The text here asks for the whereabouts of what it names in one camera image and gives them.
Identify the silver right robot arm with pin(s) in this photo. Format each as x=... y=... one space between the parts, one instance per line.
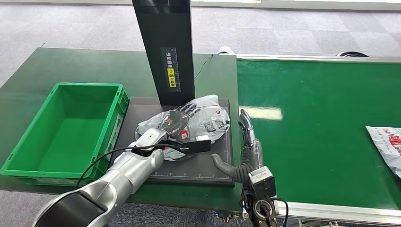
x=242 y=175

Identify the green conveyor belt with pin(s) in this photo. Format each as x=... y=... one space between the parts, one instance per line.
x=297 y=150

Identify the yellow black column label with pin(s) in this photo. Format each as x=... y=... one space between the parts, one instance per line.
x=170 y=69

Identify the black scanner base plate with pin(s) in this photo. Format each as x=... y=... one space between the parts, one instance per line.
x=200 y=169

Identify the grey mailer package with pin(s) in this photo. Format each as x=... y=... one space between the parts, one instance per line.
x=206 y=122
x=387 y=147

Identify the dark green table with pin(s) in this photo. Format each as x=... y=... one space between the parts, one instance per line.
x=94 y=67

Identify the small white round object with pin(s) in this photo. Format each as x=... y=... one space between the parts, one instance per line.
x=226 y=50

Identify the flat grey mailer package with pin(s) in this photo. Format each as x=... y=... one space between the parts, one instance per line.
x=387 y=147

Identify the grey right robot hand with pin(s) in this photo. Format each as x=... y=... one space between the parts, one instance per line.
x=254 y=153

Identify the black scanner column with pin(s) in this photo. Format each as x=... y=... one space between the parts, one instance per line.
x=163 y=28

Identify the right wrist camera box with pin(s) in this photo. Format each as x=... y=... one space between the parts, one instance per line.
x=262 y=183

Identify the green plastic crate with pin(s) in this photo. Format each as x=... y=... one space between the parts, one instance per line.
x=69 y=141

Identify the black round floor object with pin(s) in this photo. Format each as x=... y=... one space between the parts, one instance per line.
x=351 y=54

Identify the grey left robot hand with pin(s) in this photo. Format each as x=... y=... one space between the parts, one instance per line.
x=177 y=120

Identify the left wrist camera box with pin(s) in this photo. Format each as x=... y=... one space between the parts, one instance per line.
x=200 y=146

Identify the aluminium conveyor frame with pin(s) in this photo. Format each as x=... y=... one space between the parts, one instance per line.
x=329 y=212

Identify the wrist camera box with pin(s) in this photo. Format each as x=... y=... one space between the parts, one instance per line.
x=200 y=146
x=262 y=183

